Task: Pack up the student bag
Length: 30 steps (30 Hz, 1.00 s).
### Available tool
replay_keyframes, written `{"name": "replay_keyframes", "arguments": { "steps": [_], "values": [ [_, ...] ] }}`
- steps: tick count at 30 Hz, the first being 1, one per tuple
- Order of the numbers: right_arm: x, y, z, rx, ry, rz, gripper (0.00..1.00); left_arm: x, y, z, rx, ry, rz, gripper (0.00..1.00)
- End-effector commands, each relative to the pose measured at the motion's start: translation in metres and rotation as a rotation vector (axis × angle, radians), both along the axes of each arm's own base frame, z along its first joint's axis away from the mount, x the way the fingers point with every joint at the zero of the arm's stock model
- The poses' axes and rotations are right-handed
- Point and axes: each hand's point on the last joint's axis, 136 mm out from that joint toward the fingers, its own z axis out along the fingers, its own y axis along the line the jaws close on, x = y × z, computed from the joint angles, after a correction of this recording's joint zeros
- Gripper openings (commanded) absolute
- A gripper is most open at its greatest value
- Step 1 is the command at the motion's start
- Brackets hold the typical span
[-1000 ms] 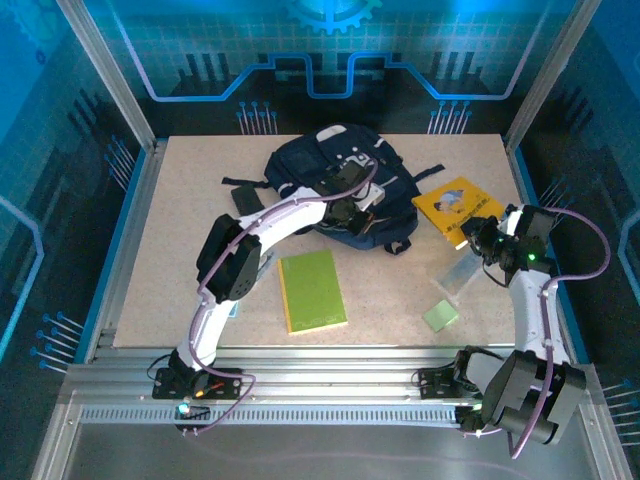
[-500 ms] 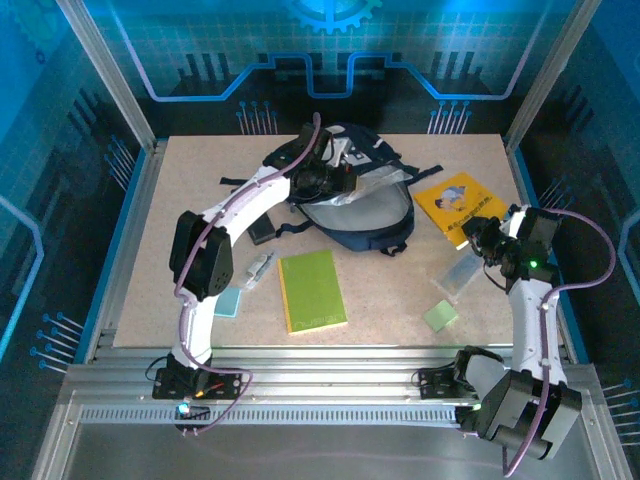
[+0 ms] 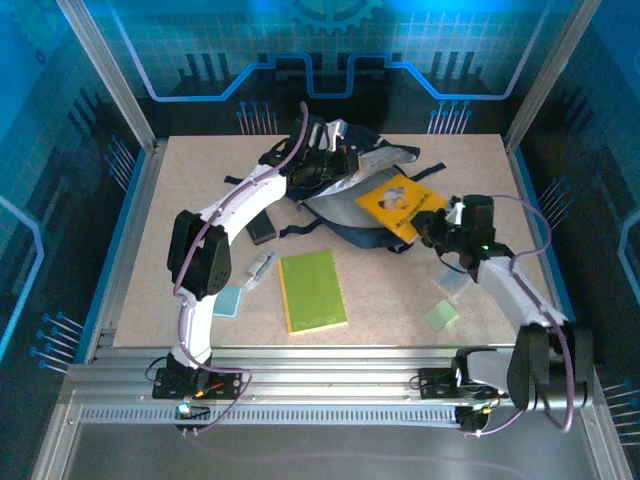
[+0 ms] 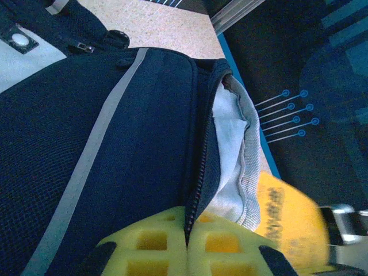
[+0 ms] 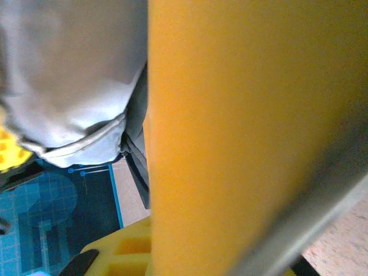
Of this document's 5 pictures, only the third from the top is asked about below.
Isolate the yellow cartoon cover book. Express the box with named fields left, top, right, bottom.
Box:
left=354, top=173, right=450, bottom=245

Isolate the navy blue backpack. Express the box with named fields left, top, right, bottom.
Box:
left=223, top=117, right=447, bottom=254

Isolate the green sticky note pad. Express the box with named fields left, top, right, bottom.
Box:
left=422, top=299, right=460, bottom=332

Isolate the black pencil case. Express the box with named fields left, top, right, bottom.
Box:
left=245, top=209, right=278, bottom=246

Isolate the clear packaged stationery set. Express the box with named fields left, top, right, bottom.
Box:
left=244, top=251, right=280, bottom=291

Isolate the green notebook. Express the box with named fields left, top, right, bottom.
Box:
left=277, top=249, right=350, bottom=336

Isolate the blue sticky note pad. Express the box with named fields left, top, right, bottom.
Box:
left=212, top=287, right=243, bottom=319

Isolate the small black control board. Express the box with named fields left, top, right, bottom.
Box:
left=174, top=403, right=212, bottom=422
left=457, top=404, right=496, bottom=435

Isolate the grey metal tray panel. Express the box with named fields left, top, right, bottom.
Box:
left=32, top=394, right=634, bottom=480

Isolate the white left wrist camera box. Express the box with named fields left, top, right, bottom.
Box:
left=309, top=119, right=349, bottom=152

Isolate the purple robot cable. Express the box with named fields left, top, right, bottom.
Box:
left=462, top=194, right=576, bottom=439
left=144, top=102, right=331, bottom=436

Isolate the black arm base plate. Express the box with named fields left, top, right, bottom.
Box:
left=152, top=367, right=242, bottom=401
left=418, top=367, right=510, bottom=401

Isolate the aluminium mounting rail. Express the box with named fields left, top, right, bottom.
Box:
left=64, top=344, right=601, bottom=407

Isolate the aluminium frame post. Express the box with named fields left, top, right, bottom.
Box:
left=55, top=0, right=160, bottom=152
left=503, top=0, right=603, bottom=152

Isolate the aluminium table side rail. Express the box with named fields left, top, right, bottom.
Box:
left=82, top=139, right=169, bottom=364

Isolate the slotted grey cable duct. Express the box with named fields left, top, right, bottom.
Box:
left=79, top=405, right=464, bottom=427

